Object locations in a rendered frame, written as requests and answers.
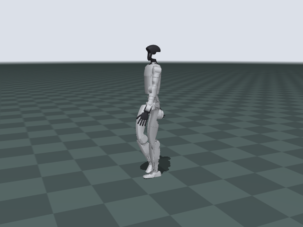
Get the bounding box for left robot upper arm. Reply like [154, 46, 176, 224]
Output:
[148, 66, 161, 93]

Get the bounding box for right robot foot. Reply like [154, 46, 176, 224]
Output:
[146, 162, 159, 173]

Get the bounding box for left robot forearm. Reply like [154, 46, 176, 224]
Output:
[145, 86, 157, 112]

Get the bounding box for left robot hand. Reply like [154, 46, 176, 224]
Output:
[136, 107, 151, 126]

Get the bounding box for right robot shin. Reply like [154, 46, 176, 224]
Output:
[136, 140, 152, 165]

